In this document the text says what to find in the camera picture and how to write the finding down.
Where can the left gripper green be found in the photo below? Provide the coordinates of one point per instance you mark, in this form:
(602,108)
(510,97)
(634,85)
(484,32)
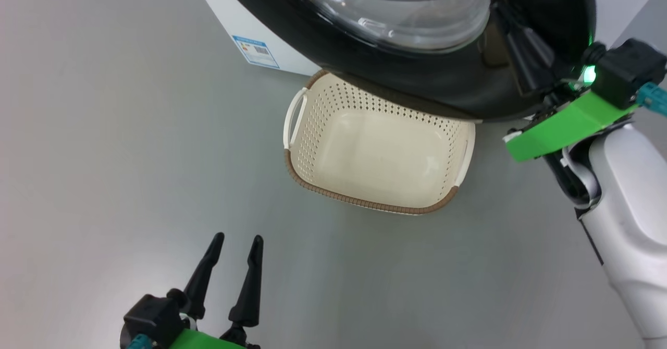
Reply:
(208,341)

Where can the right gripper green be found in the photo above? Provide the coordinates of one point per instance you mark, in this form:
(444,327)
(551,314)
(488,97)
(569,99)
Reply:
(568,127)

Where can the black round glass washer door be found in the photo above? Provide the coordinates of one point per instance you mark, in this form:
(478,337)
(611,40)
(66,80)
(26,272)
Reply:
(417,88)

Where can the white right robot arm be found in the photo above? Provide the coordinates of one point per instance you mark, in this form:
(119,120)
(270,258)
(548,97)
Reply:
(635,208)

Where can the white front-load washing machine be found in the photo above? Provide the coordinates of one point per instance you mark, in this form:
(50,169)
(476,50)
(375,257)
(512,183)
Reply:
(242,26)

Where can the cream laundry basket brown rim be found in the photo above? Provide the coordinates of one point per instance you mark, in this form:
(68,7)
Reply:
(375,156)

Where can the blue energy label sticker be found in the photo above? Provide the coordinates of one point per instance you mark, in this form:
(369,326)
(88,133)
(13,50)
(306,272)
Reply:
(255,52)

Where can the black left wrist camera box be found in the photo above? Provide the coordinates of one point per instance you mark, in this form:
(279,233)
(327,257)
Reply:
(153,318)

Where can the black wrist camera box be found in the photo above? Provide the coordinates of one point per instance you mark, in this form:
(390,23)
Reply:
(153,318)
(625,73)

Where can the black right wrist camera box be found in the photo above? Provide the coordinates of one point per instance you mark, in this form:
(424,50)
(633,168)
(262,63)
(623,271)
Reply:
(625,73)

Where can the teal left camera connector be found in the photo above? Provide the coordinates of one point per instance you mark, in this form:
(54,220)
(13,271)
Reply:
(139,343)

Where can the teal camera connector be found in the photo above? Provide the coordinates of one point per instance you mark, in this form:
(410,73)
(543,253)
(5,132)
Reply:
(654,99)
(139,343)

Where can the teal right camera connector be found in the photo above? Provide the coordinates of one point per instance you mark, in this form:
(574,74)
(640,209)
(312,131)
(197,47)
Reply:
(654,99)

